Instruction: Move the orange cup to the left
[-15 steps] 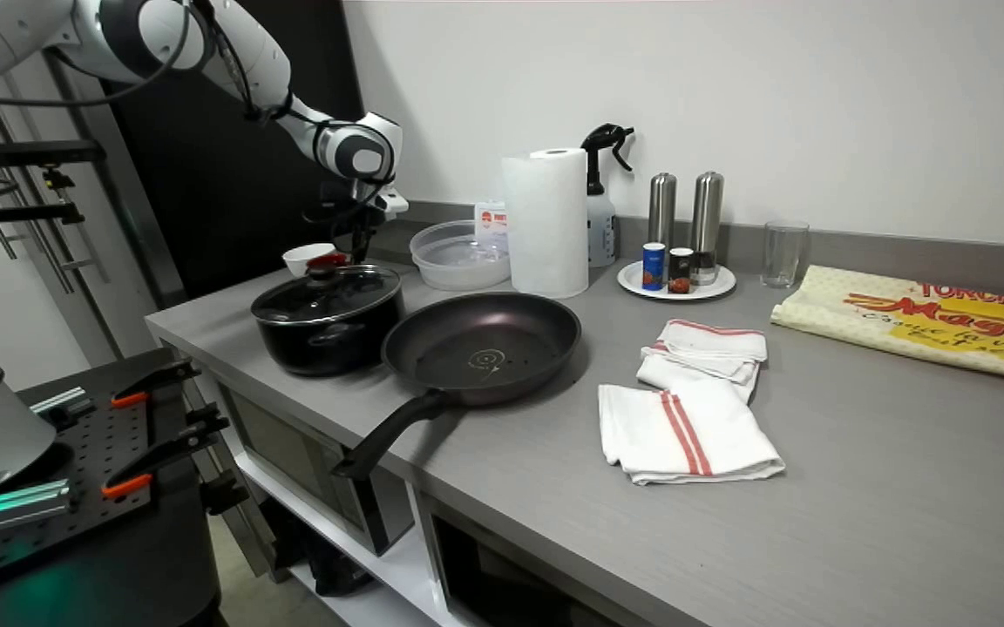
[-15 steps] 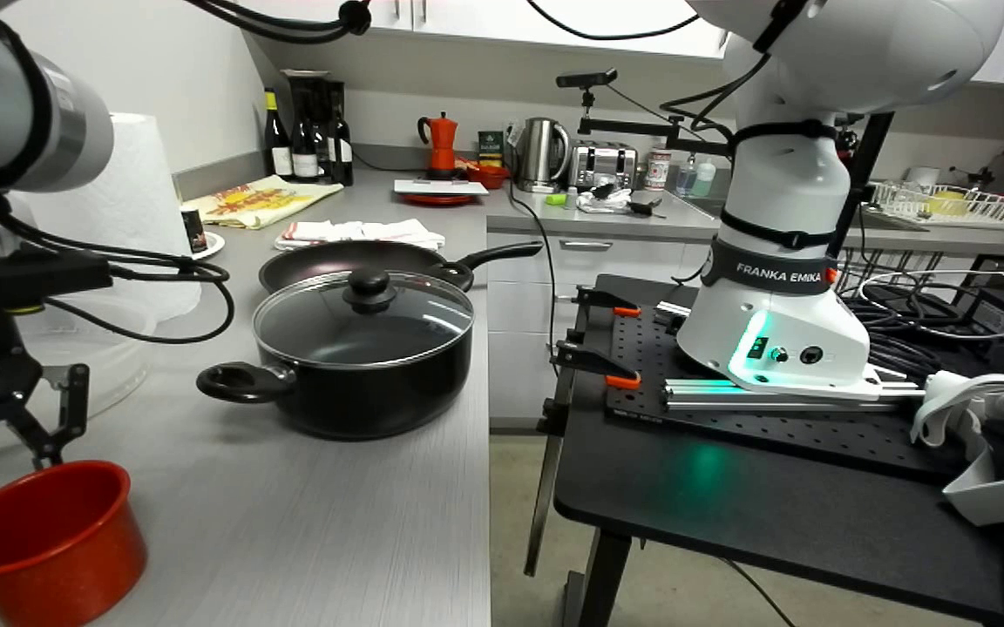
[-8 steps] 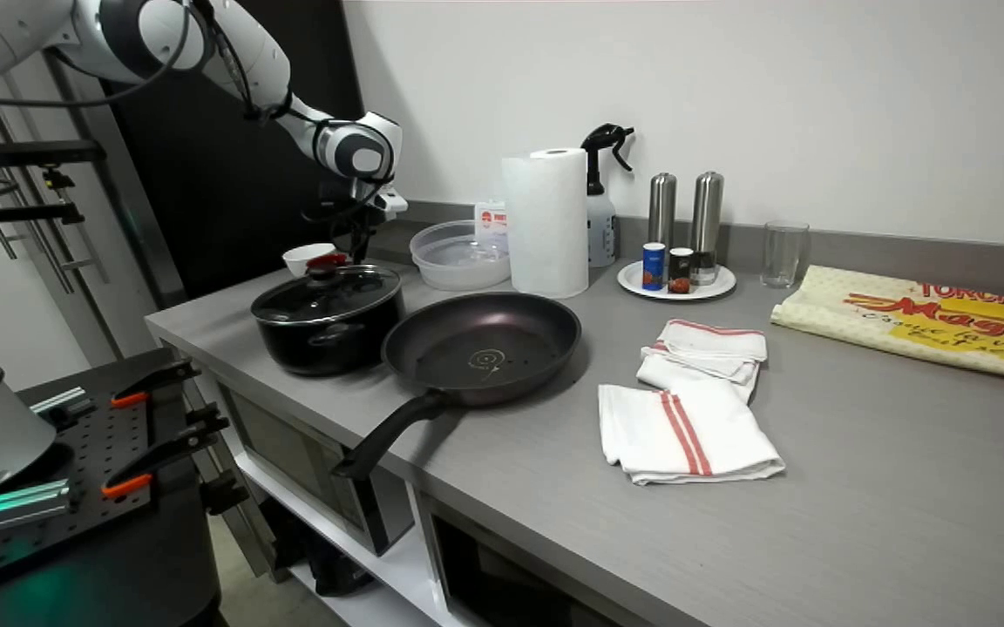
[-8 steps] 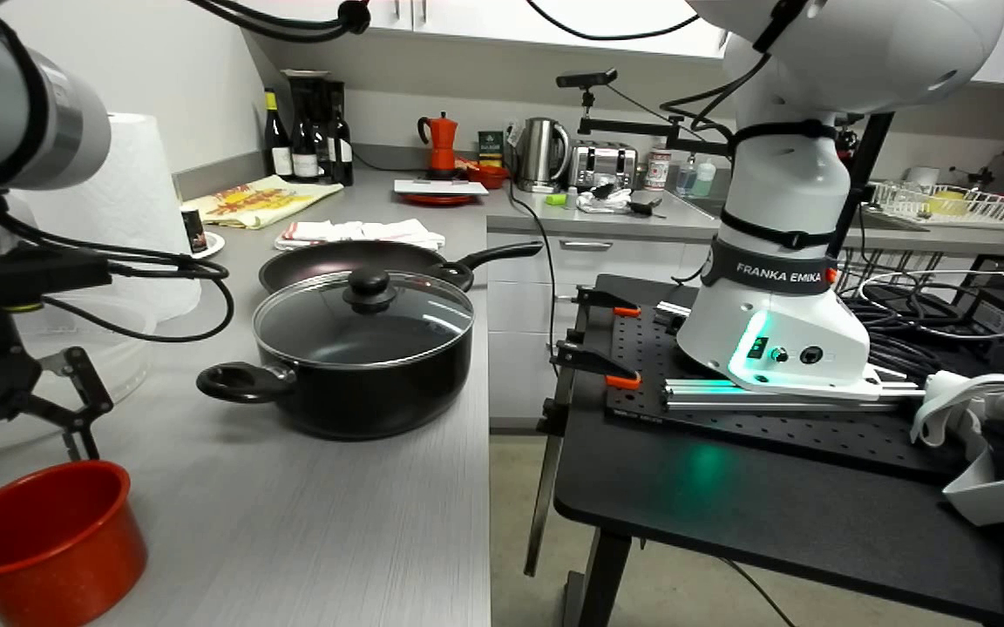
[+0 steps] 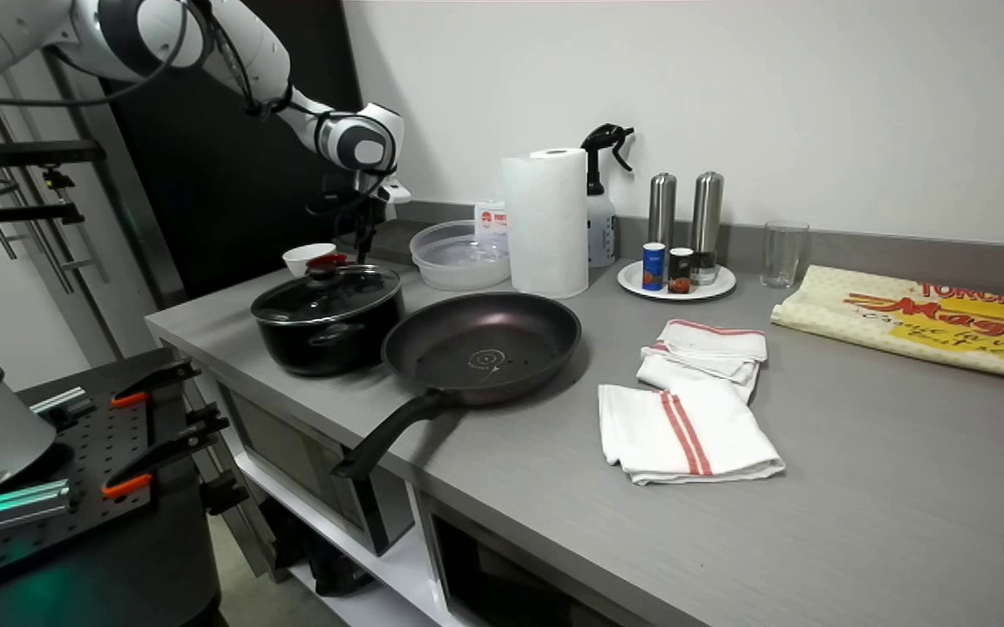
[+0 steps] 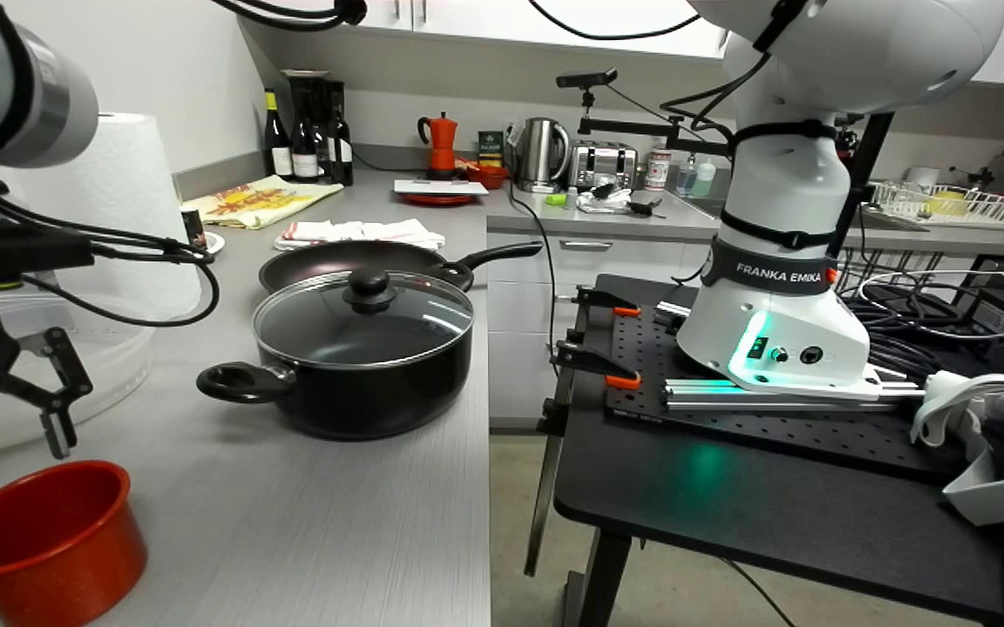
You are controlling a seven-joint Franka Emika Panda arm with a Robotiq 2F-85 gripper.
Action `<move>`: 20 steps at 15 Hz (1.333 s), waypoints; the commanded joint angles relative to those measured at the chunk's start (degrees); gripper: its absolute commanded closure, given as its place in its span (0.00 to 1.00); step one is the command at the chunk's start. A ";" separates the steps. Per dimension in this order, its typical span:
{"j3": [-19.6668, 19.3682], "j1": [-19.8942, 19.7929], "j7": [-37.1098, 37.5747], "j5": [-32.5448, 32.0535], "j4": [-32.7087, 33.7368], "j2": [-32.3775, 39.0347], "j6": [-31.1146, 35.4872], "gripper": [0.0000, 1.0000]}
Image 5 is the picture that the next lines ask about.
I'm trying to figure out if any white shelf board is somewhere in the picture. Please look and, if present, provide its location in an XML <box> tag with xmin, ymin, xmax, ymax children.
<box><xmin>235</xmin><ymin>450</ymin><xmax>461</xmax><ymax>627</ymax></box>

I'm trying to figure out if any black perforated breadboard table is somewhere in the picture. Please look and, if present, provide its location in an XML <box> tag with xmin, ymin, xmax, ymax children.
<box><xmin>0</xmin><ymin>345</ymin><xmax>228</xmax><ymax>627</ymax></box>

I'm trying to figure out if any long black stand rod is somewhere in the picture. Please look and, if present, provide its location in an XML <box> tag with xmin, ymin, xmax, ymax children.
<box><xmin>0</xmin><ymin>194</ymin><xmax>86</xmax><ymax>251</ymax></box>

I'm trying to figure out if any crumpled white red-striped towel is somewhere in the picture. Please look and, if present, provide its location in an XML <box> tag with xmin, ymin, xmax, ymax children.
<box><xmin>635</xmin><ymin>316</ymin><xmax>770</xmax><ymax>405</ymax></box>

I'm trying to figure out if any small white bowl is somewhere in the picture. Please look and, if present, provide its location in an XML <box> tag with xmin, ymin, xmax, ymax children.
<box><xmin>281</xmin><ymin>241</ymin><xmax>342</xmax><ymax>280</ymax></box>

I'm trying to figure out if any white round plate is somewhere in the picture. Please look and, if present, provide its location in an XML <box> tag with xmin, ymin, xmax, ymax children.
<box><xmin>613</xmin><ymin>258</ymin><xmax>738</xmax><ymax>307</ymax></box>

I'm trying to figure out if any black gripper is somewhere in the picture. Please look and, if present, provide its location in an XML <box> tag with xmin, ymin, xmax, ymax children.
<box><xmin>335</xmin><ymin>171</ymin><xmax>410</xmax><ymax>277</ymax></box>

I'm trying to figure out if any dark flat board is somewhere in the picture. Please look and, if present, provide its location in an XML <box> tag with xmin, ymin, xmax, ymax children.
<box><xmin>335</xmin><ymin>219</ymin><xmax>436</xmax><ymax>269</ymax></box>

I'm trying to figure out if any black microwave oven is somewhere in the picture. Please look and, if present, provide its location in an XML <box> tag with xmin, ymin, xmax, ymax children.
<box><xmin>215</xmin><ymin>381</ymin><xmax>419</xmax><ymax>557</ymax></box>

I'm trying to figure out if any short orange-handled black clamp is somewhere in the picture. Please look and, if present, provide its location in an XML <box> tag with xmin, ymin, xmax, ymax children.
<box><xmin>104</xmin><ymin>361</ymin><xmax>203</xmax><ymax>412</ymax></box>

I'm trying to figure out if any dark spice jar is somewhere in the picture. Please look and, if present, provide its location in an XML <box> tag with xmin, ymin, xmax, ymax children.
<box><xmin>665</xmin><ymin>246</ymin><xmax>699</xmax><ymax>297</ymax></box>

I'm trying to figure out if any folded white red-striped towel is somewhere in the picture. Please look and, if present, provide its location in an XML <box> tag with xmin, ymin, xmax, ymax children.
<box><xmin>592</xmin><ymin>381</ymin><xmax>788</xmax><ymax>488</ymax></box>

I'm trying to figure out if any long orange-handled black clamp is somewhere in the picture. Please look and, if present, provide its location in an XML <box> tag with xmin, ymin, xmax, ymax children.
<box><xmin>99</xmin><ymin>401</ymin><xmax>235</xmax><ymax>507</ymax></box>

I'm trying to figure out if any black cooking pot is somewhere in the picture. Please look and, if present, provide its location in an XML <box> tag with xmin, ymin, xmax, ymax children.
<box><xmin>248</xmin><ymin>283</ymin><xmax>410</xmax><ymax>381</ymax></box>

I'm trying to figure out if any yellow printed bag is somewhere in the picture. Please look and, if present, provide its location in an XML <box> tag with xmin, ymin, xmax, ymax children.
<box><xmin>769</xmin><ymin>262</ymin><xmax>1004</xmax><ymax>391</ymax></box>

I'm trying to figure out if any black wall panel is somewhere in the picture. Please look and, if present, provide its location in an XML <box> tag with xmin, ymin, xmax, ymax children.
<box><xmin>62</xmin><ymin>0</ymin><xmax>386</xmax><ymax>304</ymax></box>

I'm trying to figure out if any short black stand rod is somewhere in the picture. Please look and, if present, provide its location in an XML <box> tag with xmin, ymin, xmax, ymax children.
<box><xmin>0</xmin><ymin>136</ymin><xmax>110</xmax><ymax>171</ymax></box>

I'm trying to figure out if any spray bottle black trigger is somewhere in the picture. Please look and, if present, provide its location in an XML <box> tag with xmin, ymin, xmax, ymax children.
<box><xmin>578</xmin><ymin>124</ymin><xmax>638</xmax><ymax>280</ymax></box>

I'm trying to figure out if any dark metal pan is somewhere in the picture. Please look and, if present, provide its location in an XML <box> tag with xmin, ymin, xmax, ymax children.
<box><xmin>248</xmin><ymin>258</ymin><xmax>404</xmax><ymax>327</ymax></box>

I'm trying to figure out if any blue spice jar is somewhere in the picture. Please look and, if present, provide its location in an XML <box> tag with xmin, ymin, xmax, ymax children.
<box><xmin>638</xmin><ymin>241</ymin><xmax>670</xmax><ymax>294</ymax></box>

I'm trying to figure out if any clear plastic container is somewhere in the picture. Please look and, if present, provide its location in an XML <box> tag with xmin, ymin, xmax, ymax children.
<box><xmin>404</xmin><ymin>217</ymin><xmax>514</xmax><ymax>294</ymax></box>

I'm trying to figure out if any tall steel shaker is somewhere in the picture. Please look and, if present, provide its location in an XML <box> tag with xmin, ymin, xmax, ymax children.
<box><xmin>692</xmin><ymin>167</ymin><xmax>724</xmax><ymax>272</ymax></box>

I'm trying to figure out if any white paper towel roll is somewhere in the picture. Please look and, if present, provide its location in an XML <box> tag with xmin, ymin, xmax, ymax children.
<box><xmin>498</xmin><ymin>142</ymin><xmax>592</xmax><ymax>299</ymax></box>

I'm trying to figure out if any black built-in appliance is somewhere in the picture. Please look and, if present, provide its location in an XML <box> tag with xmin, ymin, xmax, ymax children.
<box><xmin>413</xmin><ymin>493</ymin><xmax>644</xmax><ymax>627</ymax></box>

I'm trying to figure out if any short steel shaker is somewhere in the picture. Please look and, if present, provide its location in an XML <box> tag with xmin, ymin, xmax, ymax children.
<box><xmin>644</xmin><ymin>171</ymin><xmax>681</xmax><ymax>251</ymax></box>

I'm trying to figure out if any small white red box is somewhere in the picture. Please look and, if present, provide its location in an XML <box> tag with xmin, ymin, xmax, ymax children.
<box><xmin>472</xmin><ymin>200</ymin><xmax>511</xmax><ymax>241</ymax></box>

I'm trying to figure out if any clear drinking glass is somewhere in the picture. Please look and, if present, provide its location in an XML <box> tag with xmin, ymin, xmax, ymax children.
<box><xmin>759</xmin><ymin>222</ymin><xmax>810</xmax><ymax>294</ymax></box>

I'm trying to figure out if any green lit bar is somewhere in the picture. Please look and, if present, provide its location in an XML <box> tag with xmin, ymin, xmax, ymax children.
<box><xmin>0</xmin><ymin>479</ymin><xmax>77</xmax><ymax>538</ymax></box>

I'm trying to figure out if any black frying pan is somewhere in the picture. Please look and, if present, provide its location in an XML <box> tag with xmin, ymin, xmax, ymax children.
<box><xmin>340</xmin><ymin>291</ymin><xmax>585</xmax><ymax>481</ymax></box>

